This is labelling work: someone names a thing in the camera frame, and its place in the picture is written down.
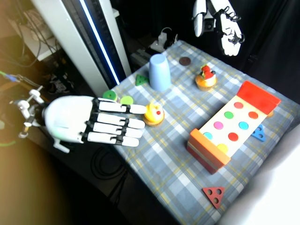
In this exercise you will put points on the white pillar with blue strip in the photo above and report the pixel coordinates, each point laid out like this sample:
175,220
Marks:
61,35

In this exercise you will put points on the orange toy bed with dots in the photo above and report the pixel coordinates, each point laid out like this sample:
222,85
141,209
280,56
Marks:
230,124

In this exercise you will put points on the berry cupcake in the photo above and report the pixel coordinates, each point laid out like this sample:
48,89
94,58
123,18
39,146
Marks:
206,78

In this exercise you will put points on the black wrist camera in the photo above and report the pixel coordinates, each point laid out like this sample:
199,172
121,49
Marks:
209,25

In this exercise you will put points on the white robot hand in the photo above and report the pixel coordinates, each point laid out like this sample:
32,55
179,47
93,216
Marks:
230,39
68,117

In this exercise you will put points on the light blue plastic cup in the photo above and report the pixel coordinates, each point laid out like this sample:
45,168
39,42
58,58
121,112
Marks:
159,72

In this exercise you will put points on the green triangle block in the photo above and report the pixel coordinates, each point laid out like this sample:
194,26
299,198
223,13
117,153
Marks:
141,80

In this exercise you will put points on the white shelf board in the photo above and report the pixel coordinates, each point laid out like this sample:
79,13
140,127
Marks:
35,44

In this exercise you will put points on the grey power strip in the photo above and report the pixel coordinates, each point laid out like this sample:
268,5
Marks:
140,57

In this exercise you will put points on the blue triangle block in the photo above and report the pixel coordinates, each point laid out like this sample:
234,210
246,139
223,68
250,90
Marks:
259,134

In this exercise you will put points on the white robot body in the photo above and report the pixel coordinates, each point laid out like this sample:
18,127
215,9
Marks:
276,199

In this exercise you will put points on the lemon cupcake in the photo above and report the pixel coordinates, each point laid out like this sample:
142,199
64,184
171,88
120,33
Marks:
153,116

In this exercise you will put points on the red triangle block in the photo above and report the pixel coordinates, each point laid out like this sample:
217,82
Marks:
214,194

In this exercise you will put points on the blue plaid tablecloth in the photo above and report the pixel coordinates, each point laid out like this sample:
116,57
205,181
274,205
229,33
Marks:
168,164

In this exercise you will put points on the brown chocolate cookie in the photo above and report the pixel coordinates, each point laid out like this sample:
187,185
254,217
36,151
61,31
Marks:
185,61

